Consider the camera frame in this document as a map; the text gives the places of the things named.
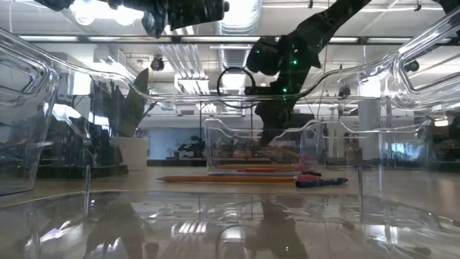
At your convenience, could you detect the black ceiling camera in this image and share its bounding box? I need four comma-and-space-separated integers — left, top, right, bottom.
149, 55, 165, 72

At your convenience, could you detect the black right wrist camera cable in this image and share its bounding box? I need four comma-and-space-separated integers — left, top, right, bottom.
216, 66, 258, 109

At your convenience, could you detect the silver ceiling air duct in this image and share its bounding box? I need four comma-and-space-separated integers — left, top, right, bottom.
211, 0, 263, 91

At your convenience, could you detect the dark monitor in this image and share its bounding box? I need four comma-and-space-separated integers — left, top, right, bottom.
272, 111, 316, 132

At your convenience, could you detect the green potted plant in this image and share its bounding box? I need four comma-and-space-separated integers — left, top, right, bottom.
89, 67, 159, 140

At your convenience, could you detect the dark blue crayon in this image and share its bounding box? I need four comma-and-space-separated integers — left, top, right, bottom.
295, 177, 349, 189

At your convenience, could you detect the white plant pot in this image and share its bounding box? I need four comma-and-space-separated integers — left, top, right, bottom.
109, 137, 150, 171

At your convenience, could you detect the orange pencil with pink eraser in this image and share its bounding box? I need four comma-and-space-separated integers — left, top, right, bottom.
218, 163, 311, 171
156, 173, 323, 185

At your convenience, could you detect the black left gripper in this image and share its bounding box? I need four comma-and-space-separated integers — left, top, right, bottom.
142, 0, 231, 39

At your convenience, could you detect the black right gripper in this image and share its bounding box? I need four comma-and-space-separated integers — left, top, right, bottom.
245, 34, 322, 147

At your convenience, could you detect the clear plastic bin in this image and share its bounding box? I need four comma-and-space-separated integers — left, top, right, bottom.
0, 6, 460, 259
319, 119, 432, 170
203, 117, 323, 173

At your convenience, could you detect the white room column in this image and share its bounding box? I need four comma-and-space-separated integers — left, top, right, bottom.
359, 99, 392, 161

